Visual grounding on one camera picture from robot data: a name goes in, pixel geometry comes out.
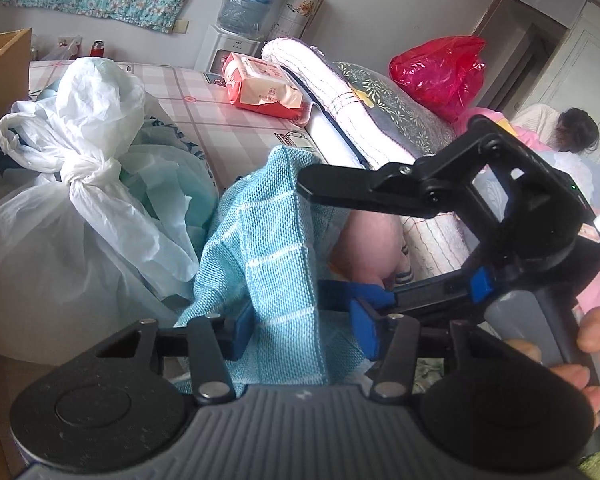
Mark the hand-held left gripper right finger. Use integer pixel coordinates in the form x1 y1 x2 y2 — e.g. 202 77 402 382
352 299 501 403

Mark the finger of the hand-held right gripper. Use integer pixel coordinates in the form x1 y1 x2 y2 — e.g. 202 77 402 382
297 114 519 221
319 266 498 318

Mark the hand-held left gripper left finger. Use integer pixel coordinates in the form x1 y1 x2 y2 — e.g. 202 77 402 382
97 302 258 406

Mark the green patterned cloth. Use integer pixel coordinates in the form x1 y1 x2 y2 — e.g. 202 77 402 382
412 360 451 395

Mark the teal checked towel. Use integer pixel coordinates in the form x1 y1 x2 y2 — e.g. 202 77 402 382
172 145 378 396

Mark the cardboard box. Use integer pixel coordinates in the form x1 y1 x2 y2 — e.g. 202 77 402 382
0 28 33 480

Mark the white quilted pad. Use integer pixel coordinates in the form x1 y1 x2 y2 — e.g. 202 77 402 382
302 107 371 171

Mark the pink plush toy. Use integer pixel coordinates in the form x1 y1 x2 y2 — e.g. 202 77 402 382
329 209 415 291

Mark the grey blanket with yellow prints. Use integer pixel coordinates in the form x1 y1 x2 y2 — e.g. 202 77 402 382
340 82 421 171

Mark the green leaf print pillow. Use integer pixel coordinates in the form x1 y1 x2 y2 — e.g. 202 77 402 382
332 61 457 161

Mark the white folded quilt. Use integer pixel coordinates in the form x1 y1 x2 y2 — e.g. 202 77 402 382
261 37 473 281

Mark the wet wipes pack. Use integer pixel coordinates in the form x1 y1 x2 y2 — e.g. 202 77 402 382
222 52 305 120

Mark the red plastic bag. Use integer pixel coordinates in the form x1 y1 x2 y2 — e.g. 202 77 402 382
389 36 487 122

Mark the printed white plastic bag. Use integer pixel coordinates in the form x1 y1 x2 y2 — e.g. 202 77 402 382
120 112 221 241

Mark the patterned paper roll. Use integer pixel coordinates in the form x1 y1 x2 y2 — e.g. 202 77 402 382
275 0 326 41

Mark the white door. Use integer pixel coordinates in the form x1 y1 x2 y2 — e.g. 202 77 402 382
527 0 600 171

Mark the blue water jug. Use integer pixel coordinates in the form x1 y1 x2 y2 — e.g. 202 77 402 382
217 0 286 41

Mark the white knotted plastic bag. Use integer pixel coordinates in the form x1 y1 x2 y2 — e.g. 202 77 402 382
0 57 203 366

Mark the clear plastic bag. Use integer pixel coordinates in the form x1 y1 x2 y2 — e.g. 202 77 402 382
42 35 83 61

